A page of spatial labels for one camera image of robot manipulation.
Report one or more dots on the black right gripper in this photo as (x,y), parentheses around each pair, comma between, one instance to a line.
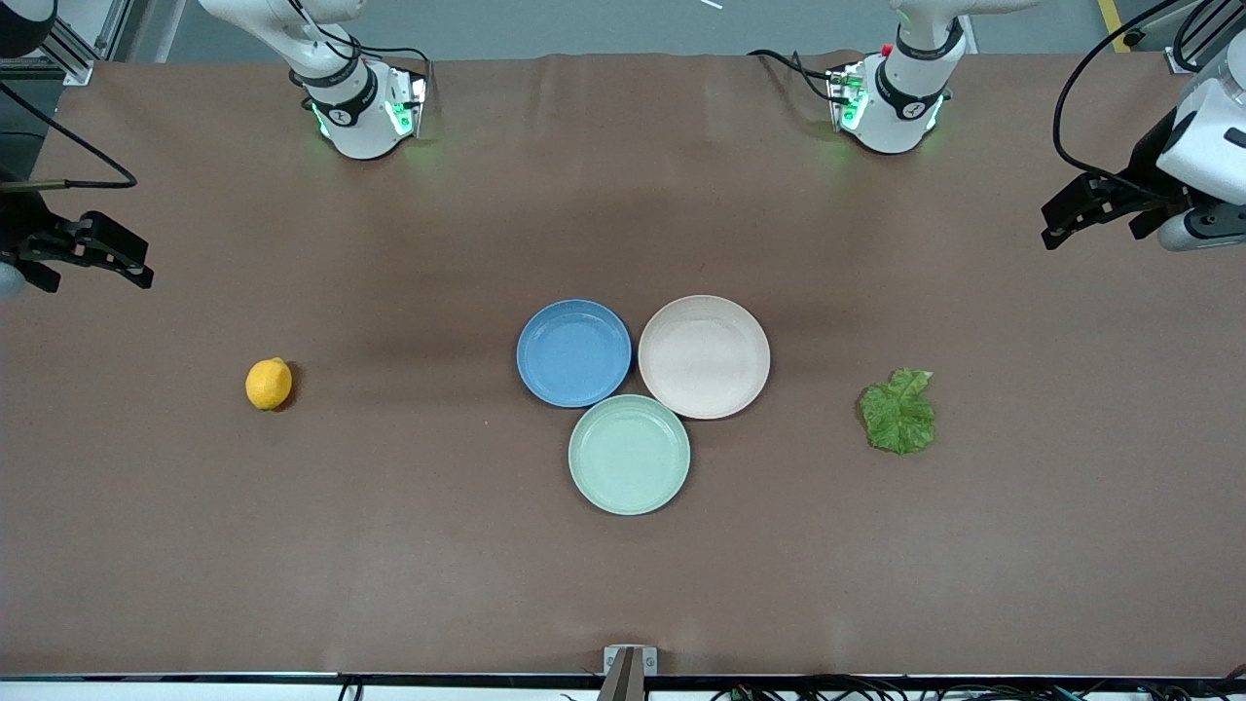
(21,227)

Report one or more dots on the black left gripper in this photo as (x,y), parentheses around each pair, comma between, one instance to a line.
(1152,173)

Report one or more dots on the yellow lemon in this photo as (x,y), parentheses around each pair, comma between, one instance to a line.
(268,384)

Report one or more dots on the green lettuce leaf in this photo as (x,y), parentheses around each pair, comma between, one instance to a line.
(900,414)

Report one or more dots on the brown table mat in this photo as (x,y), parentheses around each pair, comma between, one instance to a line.
(292,487)

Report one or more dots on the beige plate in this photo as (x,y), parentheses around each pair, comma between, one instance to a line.
(704,356)

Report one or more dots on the blue plate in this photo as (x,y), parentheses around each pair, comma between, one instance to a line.
(574,352)

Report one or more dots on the pale green plate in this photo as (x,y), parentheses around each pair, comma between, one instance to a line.
(629,455)

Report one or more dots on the aluminium frame profile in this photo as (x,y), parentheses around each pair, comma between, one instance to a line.
(1175,62)
(78,66)

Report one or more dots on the grey metal camera bracket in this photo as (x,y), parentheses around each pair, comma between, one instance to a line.
(630,660)

